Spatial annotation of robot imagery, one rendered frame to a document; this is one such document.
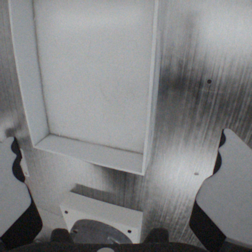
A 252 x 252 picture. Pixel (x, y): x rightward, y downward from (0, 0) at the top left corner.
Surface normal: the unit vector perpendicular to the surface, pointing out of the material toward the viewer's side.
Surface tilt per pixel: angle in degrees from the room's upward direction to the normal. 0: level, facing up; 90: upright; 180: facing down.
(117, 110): 0
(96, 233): 70
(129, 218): 90
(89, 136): 0
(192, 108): 0
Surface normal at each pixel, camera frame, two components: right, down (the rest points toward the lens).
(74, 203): 0.00, -0.88
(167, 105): -0.31, 0.46
